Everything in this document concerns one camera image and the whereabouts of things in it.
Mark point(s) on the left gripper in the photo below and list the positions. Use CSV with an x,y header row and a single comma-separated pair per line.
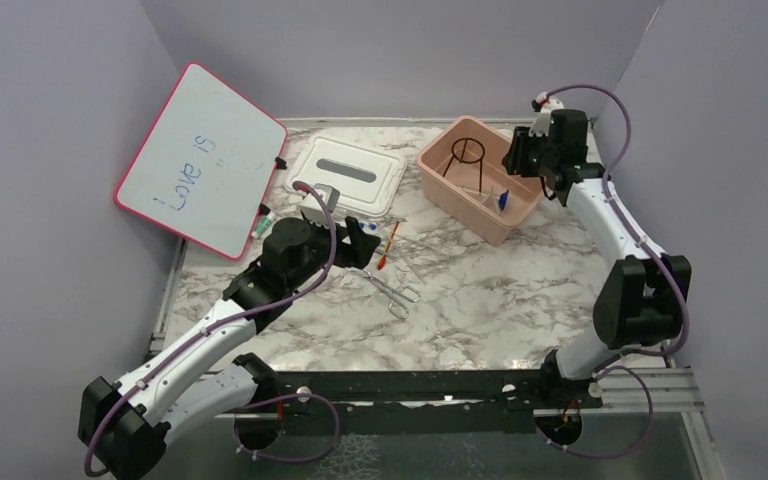
x,y
363,245

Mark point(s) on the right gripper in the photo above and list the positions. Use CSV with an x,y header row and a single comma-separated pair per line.
x,y
514,160

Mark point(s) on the blue hexagonal clamp piece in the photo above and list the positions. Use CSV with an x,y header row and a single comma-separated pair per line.
x,y
502,200

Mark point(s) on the black wire tripod stand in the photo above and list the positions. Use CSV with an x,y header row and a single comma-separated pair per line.
x,y
468,151

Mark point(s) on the metal crucible tongs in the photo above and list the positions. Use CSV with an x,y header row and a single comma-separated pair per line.
x,y
398,297

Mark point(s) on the clear plastic triangle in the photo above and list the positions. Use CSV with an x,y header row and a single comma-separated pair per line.
x,y
488,198

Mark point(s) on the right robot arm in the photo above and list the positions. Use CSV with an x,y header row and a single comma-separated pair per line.
x,y
641,308

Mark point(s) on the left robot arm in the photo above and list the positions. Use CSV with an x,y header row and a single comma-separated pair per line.
x,y
127,424

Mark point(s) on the red yellow green spatula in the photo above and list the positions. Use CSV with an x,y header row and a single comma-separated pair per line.
x,y
384,256

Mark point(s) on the pink plastic bin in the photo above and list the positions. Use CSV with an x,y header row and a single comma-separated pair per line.
x,y
525,193

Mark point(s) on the white plastic lid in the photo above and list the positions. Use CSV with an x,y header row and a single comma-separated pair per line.
x,y
367,178

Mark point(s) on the green whiteboard marker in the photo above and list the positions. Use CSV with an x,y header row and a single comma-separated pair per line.
x,y
263,225

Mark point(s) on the pink-framed whiteboard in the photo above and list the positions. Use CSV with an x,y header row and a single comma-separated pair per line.
x,y
205,165

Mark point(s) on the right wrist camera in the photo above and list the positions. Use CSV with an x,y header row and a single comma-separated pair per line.
x,y
546,103

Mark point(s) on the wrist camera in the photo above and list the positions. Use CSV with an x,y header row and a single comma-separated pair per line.
x,y
312,211
546,103

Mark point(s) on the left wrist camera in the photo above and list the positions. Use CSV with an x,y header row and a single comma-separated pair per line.
x,y
312,211

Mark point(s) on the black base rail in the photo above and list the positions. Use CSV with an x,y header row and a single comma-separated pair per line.
x,y
413,402

